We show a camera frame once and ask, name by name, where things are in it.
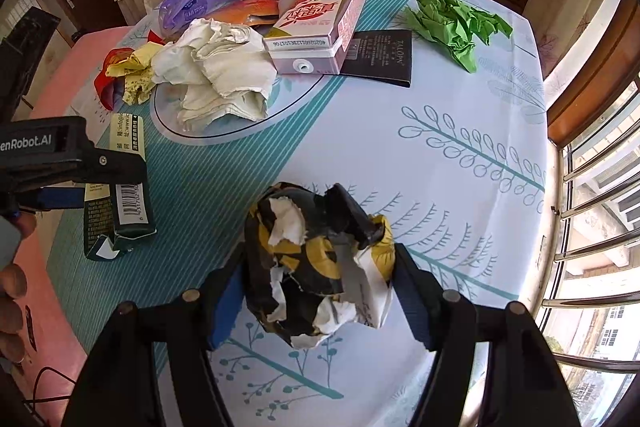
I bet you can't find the crumpled yellow wrapper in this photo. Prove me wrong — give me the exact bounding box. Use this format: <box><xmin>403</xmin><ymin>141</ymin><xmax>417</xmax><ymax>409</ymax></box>
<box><xmin>105</xmin><ymin>42</ymin><xmax>166</xmax><ymax>105</ymax></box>

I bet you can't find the leaf-printed tablecloth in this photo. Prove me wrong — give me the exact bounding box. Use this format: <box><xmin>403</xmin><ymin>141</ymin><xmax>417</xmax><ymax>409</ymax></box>
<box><xmin>47</xmin><ymin>0</ymin><xmax>548</xmax><ymax>427</ymax></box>

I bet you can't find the crumpled red wrapper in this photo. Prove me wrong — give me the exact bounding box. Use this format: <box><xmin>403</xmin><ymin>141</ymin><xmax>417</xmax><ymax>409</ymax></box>
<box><xmin>94</xmin><ymin>48</ymin><xmax>133</xmax><ymax>110</ymax></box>

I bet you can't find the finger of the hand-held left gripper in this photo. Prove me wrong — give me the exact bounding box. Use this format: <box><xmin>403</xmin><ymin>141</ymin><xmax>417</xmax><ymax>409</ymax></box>
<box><xmin>86</xmin><ymin>148</ymin><xmax>149</xmax><ymax>188</ymax></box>
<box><xmin>19</xmin><ymin>186</ymin><xmax>90</xmax><ymax>212</ymax></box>

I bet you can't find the person's left hand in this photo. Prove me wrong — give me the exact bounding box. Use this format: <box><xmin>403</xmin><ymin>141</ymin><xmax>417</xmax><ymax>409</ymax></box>
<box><xmin>0</xmin><ymin>263</ymin><xmax>28</xmax><ymax>365</ymax></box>

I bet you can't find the black yellow paper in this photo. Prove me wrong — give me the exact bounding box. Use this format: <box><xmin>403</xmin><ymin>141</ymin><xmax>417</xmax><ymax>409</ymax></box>
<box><xmin>243</xmin><ymin>182</ymin><xmax>396</xmax><ymax>350</ymax></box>

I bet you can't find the pink strawberry milk carton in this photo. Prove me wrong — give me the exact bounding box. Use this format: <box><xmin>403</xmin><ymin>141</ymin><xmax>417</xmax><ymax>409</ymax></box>
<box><xmin>262</xmin><ymin>0</ymin><xmax>367</xmax><ymax>75</ymax></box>

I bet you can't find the wooden window frame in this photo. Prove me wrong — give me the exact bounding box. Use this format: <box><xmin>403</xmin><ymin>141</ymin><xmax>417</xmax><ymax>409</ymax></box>
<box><xmin>520</xmin><ymin>0</ymin><xmax>640</xmax><ymax>148</ymax></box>

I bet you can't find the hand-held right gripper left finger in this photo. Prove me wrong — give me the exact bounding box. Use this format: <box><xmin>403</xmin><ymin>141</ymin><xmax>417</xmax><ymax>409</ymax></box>
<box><xmin>62</xmin><ymin>242</ymin><xmax>248</xmax><ymax>427</ymax></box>

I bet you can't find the black cable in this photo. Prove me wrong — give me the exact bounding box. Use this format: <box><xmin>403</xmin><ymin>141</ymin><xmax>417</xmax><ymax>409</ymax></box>
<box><xmin>22</xmin><ymin>366</ymin><xmax>77</xmax><ymax>408</ymax></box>

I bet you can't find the crumpled green paper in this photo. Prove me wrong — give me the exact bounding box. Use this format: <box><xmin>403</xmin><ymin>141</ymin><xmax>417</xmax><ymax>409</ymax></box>
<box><xmin>402</xmin><ymin>0</ymin><xmax>514</xmax><ymax>74</ymax></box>

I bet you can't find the dark green carton box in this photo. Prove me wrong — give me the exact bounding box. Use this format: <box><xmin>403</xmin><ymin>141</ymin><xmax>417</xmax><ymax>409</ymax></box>
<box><xmin>82</xmin><ymin>113</ymin><xmax>158</xmax><ymax>262</ymax></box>

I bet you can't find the crumpled white paper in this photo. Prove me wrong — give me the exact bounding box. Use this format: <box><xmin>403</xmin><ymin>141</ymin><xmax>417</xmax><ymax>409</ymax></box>
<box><xmin>150</xmin><ymin>18</ymin><xmax>278</xmax><ymax>132</ymax></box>

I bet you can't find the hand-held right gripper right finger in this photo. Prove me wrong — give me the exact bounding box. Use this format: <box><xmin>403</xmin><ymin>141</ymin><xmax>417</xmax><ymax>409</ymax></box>
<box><xmin>392</xmin><ymin>243</ymin><xmax>583</xmax><ymax>427</ymax></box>

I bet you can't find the black booklet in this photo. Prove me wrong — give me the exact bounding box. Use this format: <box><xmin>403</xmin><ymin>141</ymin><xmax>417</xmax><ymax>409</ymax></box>
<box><xmin>339</xmin><ymin>28</ymin><xmax>414</xmax><ymax>88</ymax></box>

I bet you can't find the metal window railing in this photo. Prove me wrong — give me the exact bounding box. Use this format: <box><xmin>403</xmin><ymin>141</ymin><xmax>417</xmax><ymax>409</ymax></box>
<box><xmin>532</xmin><ymin>72</ymin><xmax>640</xmax><ymax>427</ymax></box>

